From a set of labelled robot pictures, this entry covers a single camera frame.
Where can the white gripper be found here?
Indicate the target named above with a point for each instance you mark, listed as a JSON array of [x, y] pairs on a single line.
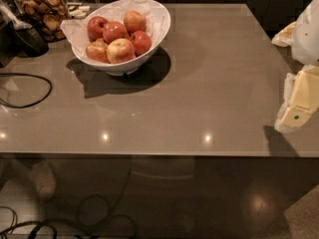
[[307, 34]]

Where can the yellow red apple front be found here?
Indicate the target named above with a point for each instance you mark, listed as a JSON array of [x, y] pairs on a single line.
[[120, 51]]

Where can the white paper bowl liner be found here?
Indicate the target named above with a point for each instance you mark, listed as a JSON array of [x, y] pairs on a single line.
[[158, 22]]

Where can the white ceramic bowl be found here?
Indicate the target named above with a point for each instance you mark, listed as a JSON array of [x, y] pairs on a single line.
[[117, 69]]

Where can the red yellow apple back right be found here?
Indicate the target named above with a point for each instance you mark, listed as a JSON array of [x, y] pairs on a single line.
[[135, 21]]

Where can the red apple centre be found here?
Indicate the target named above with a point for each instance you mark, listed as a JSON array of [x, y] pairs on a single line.
[[114, 30]]

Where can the orange apple front left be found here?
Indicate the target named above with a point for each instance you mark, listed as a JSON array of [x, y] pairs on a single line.
[[97, 50]]

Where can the red apple back left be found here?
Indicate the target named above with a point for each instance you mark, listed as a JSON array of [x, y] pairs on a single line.
[[95, 27]]

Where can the white items behind bowl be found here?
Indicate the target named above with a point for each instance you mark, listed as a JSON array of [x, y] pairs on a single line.
[[78, 11]]

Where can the glass jar of chips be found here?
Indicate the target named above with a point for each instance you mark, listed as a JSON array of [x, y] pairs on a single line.
[[48, 13]]

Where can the black round appliance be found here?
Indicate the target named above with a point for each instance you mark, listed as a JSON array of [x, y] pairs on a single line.
[[30, 43]]

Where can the white spoon handle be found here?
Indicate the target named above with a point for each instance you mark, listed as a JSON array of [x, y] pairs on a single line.
[[17, 24]]

